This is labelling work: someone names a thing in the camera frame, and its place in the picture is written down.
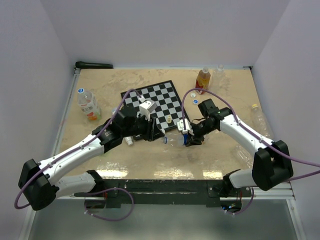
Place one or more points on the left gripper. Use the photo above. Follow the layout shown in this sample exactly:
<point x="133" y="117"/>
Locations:
<point x="153" y="132"/>

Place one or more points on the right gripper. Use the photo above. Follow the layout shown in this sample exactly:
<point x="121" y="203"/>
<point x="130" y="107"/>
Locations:
<point x="199" y="139"/>

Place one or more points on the pepsi label bottle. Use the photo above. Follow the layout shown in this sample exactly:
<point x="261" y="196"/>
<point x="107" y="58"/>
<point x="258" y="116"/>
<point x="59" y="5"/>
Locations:
<point x="179" y="140"/>

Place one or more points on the amber drink bottle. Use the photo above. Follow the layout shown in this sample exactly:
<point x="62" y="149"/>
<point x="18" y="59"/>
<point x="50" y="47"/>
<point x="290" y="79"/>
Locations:
<point x="203" y="80"/>

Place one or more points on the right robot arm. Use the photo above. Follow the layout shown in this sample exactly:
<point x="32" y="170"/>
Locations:
<point x="271" y="163"/>

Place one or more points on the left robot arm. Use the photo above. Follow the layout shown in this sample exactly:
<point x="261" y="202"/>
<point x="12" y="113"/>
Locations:
<point x="43" y="182"/>

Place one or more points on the white tube bottle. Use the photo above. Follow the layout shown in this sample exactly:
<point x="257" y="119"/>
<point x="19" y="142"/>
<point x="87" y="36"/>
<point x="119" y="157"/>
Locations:
<point x="128" y="139"/>

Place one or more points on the clear crushed bottle right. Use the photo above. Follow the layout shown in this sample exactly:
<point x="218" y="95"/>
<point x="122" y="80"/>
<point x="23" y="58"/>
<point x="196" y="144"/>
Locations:
<point x="243" y="156"/>

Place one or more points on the yellow cap clear bottle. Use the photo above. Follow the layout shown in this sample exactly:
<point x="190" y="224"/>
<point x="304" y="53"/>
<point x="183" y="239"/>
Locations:
<point x="260" y="122"/>

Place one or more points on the blue cap tea bottle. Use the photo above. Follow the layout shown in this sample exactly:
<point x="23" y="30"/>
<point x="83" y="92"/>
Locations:
<point x="88" y="104"/>

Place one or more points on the white chess piece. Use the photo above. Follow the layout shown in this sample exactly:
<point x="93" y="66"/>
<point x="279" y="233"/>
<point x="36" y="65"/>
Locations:
<point x="169" y="119"/>

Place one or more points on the black white chessboard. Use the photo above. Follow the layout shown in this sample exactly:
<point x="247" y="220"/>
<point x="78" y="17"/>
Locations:
<point x="165" y="95"/>

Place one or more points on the black base frame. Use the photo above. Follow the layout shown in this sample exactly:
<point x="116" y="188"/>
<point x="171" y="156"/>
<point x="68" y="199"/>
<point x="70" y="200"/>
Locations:
<point x="167" y="192"/>

